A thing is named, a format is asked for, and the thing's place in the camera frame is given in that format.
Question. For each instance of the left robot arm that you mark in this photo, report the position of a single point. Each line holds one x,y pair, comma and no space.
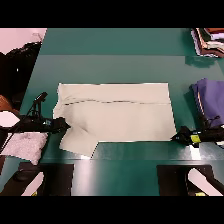
31,125

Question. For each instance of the purple garment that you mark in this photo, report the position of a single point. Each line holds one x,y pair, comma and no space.
211,98

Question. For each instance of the white garment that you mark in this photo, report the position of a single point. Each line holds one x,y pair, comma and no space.
23,145

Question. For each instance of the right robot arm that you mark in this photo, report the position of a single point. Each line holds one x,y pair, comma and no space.
211,135

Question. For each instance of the stack of folded clothes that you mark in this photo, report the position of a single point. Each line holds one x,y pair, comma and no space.
210,41

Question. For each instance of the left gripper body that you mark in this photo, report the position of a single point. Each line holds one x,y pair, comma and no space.
60,125

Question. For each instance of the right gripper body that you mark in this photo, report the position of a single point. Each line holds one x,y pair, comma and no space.
182,135

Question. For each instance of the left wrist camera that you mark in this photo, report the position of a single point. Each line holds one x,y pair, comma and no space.
37,103

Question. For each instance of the cream T-shirt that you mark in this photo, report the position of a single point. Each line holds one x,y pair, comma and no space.
126,116

